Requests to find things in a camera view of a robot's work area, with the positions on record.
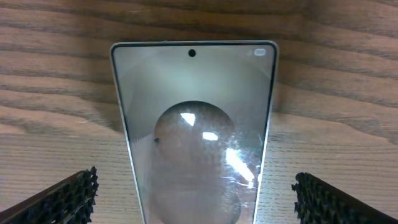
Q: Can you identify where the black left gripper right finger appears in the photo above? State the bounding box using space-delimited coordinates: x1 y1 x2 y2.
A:
292 172 397 224

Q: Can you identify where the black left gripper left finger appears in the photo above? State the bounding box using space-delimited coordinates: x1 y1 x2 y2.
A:
1 167 99 224

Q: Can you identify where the Galaxy S25 Ultra smartphone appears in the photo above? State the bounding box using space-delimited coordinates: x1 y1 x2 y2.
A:
109 40 279 224

